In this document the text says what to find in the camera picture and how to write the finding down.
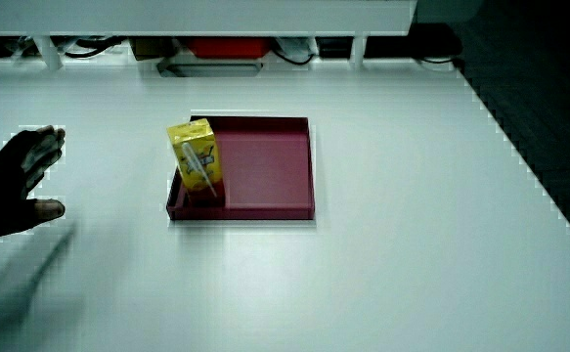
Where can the person's left hand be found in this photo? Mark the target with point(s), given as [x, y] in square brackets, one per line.
[6, 195]

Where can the yellow ice redtea carton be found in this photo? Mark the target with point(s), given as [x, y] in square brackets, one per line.
[197, 159]

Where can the brown box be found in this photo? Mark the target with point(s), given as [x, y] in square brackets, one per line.
[152, 48]

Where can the grey flat tray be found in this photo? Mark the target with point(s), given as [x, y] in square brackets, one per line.
[211, 69]

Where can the white shelf unit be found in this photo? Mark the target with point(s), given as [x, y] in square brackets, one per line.
[191, 17]

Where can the dark red tray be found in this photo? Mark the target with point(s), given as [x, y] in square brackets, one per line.
[265, 171]

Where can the red box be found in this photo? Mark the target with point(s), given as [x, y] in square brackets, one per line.
[228, 47]

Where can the clear plastic bag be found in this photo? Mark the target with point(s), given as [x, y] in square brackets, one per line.
[294, 46]

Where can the small black box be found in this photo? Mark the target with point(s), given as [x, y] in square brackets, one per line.
[334, 47]

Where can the large black box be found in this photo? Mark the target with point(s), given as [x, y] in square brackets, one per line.
[411, 41]

